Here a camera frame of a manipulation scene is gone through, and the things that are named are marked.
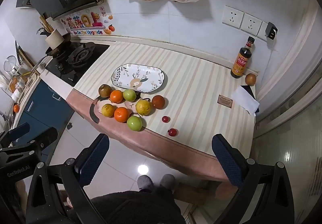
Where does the grey slipper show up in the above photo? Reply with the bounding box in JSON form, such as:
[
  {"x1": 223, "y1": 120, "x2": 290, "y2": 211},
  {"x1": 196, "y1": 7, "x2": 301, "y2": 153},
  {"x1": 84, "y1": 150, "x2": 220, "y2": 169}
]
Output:
[
  {"x1": 137, "y1": 175, "x2": 154, "y2": 192},
  {"x1": 160, "y1": 174, "x2": 176, "y2": 190}
]

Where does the striped cat print tablecloth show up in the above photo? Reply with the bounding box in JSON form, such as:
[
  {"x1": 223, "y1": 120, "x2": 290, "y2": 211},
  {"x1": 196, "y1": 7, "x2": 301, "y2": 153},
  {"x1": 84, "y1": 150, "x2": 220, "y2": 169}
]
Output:
[{"x1": 66, "y1": 38, "x2": 259, "y2": 182}]

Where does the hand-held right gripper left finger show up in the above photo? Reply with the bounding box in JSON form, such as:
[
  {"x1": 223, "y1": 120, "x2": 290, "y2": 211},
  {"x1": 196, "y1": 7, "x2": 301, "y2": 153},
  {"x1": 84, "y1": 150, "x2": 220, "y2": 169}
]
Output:
[{"x1": 25, "y1": 134, "x2": 110, "y2": 224}]

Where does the white box at right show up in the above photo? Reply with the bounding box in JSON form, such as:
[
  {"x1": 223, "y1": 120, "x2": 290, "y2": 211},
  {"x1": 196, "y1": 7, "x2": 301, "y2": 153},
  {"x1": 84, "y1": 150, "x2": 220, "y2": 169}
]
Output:
[{"x1": 231, "y1": 86, "x2": 260, "y2": 115}]

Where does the colourful wall sticker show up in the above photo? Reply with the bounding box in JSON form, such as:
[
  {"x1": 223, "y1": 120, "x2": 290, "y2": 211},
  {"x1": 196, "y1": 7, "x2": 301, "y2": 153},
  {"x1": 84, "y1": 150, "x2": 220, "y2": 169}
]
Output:
[{"x1": 60, "y1": 6, "x2": 116, "y2": 36}]

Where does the dark wok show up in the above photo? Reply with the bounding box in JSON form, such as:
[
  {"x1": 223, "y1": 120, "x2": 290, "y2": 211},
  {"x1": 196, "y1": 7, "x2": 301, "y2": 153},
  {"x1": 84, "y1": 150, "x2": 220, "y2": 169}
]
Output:
[{"x1": 33, "y1": 33, "x2": 73, "y2": 69}]

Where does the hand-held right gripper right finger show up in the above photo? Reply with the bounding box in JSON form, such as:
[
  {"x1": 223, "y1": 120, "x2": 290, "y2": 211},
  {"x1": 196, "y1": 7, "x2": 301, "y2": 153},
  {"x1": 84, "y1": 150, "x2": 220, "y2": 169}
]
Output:
[{"x1": 211, "y1": 134, "x2": 298, "y2": 224}]

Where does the orange mandarin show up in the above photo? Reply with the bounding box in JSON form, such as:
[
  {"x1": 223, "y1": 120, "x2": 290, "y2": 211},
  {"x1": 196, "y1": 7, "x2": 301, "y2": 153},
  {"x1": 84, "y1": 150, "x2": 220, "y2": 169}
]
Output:
[
  {"x1": 114, "y1": 107, "x2": 131, "y2": 123},
  {"x1": 110, "y1": 90, "x2": 124, "y2": 104}
]

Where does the dark soy sauce bottle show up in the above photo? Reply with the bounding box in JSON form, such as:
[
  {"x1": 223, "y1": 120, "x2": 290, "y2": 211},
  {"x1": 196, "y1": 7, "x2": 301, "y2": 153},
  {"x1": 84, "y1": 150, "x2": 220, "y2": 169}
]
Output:
[{"x1": 231, "y1": 36, "x2": 255, "y2": 79}]

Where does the cream utensil holder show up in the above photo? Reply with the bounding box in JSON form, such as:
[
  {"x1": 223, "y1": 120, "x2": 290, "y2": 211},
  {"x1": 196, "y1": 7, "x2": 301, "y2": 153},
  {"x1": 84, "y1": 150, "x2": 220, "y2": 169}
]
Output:
[{"x1": 45, "y1": 30, "x2": 63, "y2": 48}]

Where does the large yellow citrus fruit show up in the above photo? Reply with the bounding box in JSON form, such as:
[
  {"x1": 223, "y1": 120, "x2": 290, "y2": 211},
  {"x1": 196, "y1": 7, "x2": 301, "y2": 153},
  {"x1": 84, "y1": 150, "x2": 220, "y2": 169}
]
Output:
[{"x1": 135, "y1": 99, "x2": 152, "y2": 116}]

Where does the brown-green round fruit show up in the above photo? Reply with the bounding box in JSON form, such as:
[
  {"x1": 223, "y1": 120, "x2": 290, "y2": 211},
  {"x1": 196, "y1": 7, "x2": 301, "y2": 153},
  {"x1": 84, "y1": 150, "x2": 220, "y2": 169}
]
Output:
[{"x1": 99, "y1": 84, "x2": 112, "y2": 98}]

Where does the green apple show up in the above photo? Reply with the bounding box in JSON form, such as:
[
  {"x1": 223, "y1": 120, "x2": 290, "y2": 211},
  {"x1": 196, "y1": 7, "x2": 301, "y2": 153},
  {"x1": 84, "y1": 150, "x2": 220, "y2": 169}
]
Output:
[
  {"x1": 123, "y1": 89, "x2": 137, "y2": 102},
  {"x1": 126, "y1": 115, "x2": 143, "y2": 131}
]

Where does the brown kiwi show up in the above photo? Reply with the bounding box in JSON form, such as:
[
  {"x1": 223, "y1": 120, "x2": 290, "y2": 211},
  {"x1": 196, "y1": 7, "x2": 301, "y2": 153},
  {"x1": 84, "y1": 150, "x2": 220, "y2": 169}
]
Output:
[{"x1": 245, "y1": 73, "x2": 257, "y2": 86}]

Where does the black gas stove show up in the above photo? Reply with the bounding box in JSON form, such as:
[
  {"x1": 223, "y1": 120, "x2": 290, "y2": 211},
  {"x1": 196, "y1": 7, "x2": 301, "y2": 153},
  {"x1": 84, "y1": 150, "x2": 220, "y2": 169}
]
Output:
[{"x1": 45, "y1": 42, "x2": 110, "y2": 87}]

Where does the small yellow citrus fruit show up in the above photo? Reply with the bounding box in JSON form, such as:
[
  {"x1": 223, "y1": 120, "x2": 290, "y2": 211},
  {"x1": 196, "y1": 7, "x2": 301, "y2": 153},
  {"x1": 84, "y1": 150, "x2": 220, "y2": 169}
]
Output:
[{"x1": 101, "y1": 104, "x2": 116, "y2": 117}]

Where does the dark red orange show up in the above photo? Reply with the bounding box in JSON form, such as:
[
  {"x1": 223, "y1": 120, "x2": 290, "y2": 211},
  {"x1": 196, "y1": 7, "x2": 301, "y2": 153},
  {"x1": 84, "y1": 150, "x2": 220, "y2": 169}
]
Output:
[{"x1": 151, "y1": 95, "x2": 166, "y2": 109}]

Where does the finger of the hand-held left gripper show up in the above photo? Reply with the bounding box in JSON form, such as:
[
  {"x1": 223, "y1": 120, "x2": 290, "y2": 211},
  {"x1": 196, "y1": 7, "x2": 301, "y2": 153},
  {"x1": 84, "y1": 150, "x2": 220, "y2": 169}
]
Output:
[
  {"x1": 0, "y1": 127, "x2": 59, "y2": 154},
  {"x1": 5, "y1": 123, "x2": 31, "y2": 140}
]

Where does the blue cabinet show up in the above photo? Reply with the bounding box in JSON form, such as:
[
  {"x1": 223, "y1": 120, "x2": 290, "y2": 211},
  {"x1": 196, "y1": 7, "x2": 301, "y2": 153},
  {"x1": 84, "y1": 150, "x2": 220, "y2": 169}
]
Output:
[{"x1": 15, "y1": 79, "x2": 74, "y2": 144}]

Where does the floral ceramic plate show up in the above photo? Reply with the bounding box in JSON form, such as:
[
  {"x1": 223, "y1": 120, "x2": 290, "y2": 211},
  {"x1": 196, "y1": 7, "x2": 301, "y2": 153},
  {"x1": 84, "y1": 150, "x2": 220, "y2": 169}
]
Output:
[{"x1": 111, "y1": 64, "x2": 165, "y2": 94}]

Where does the metal strainer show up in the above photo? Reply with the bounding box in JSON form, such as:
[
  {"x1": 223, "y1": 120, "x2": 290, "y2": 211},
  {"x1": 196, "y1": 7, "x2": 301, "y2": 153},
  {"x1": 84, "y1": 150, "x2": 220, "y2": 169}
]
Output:
[{"x1": 4, "y1": 55, "x2": 17, "y2": 74}]

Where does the black plug adapter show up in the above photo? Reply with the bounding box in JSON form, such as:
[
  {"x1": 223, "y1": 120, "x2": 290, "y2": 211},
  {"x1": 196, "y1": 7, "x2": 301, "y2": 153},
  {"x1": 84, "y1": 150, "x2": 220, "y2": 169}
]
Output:
[{"x1": 265, "y1": 22, "x2": 278, "y2": 40}]

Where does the white wall socket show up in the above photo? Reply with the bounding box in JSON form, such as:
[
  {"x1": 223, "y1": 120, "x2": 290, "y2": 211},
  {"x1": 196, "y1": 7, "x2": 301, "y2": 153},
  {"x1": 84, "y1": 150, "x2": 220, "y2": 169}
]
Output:
[
  {"x1": 240, "y1": 13, "x2": 262, "y2": 33},
  {"x1": 222, "y1": 5, "x2": 244, "y2": 29}
]

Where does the person's dark fleece clothing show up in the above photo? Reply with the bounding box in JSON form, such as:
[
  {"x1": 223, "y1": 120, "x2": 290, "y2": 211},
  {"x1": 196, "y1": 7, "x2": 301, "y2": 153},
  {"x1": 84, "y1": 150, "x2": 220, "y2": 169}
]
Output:
[{"x1": 91, "y1": 186, "x2": 185, "y2": 224}]

